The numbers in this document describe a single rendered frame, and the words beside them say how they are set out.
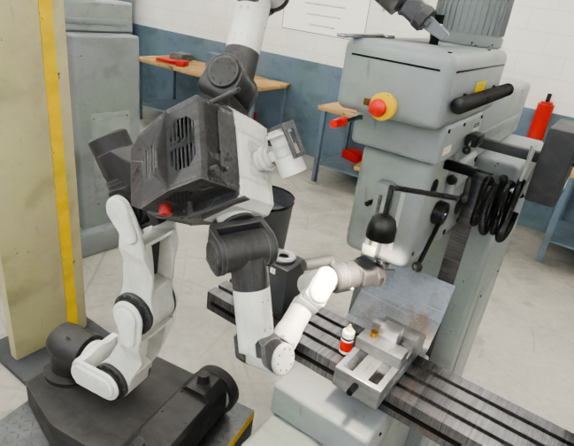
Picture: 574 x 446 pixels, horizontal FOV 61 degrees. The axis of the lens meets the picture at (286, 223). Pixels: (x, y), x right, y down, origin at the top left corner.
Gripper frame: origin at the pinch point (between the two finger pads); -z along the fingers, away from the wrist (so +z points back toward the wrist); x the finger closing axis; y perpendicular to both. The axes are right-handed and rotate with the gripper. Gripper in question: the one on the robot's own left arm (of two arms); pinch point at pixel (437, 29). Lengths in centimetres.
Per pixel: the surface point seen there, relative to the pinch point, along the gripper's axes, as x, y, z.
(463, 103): 22.2, -5.2, -15.9
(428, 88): 23.4, -7.6, -8.5
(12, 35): -25, -109, 134
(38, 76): -34, -122, 124
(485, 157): -35, -21, -37
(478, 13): -15.1, 8.1, -4.5
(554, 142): -12.2, -2.6, -42.3
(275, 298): -4, -98, -18
